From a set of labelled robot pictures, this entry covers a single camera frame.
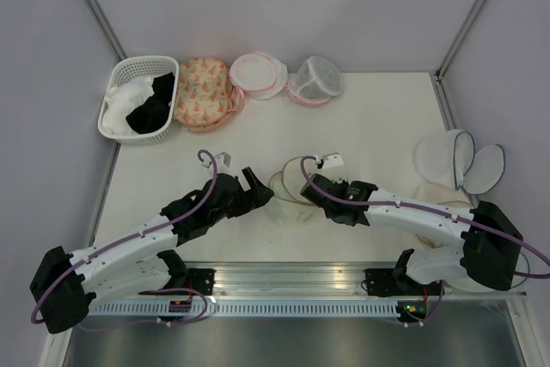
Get white garment in basket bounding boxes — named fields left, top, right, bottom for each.
left=101, top=76, right=153, bottom=136

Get pink trim round laundry bag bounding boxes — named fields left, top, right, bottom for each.
left=229, top=52, right=289, bottom=101

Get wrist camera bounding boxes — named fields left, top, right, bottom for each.
left=316, top=152, right=348, bottom=184
left=214, top=151, right=231, bottom=172

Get purple cable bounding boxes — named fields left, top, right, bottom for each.
left=29, top=150, right=218, bottom=326
left=299, top=156, right=550, bottom=280

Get right frame post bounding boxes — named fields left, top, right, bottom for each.
left=434, top=0, right=489, bottom=82

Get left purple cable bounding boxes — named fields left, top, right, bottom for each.
left=29, top=150, right=218, bottom=326

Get blue trim open laundry bag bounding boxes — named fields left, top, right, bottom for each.
left=413, top=129, right=507, bottom=195

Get floral peach laundry bag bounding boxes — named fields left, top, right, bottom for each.
left=173, top=57, right=246, bottom=133

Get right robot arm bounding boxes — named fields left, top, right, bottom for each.
left=301, top=174, right=523, bottom=294

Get beige trim mesh laundry bag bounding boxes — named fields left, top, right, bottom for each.
left=265, top=156, right=318, bottom=227

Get white slotted cable duct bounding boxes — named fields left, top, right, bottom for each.
left=90, top=298, right=399, bottom=318

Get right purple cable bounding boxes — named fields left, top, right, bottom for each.
left=299, top=156, right=550, bottom=280

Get cream empty laundry bag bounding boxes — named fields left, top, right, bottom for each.
left=412, top=181, right=476, bottom=252

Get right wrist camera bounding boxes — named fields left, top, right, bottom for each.
left=316, top=152, right=348, bottom=184

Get white plastic laundry basket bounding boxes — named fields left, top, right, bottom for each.
left=97, top=55, right=180, bottom=145

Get pink trim mesh dome bag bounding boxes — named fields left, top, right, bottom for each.
left=285, top=56, right=345, bottom=107

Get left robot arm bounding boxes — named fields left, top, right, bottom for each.
left=30, top=168, right=274, bottom=334

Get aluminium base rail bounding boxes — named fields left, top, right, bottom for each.
left=59, top=260, right=529, bottom=299

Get frame post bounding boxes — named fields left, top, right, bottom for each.
left=83, top=0, right=127, bottom=60
left=434, top=0, right=489, bottom=82

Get left frame post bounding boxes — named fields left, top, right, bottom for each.
left=83, top=0, right=127, bottom=60

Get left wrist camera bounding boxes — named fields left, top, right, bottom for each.
left=214, top=151, right=231, bottom=172

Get black garment in basket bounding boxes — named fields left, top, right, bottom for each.
left=126, top=73, right=175, bottom=134

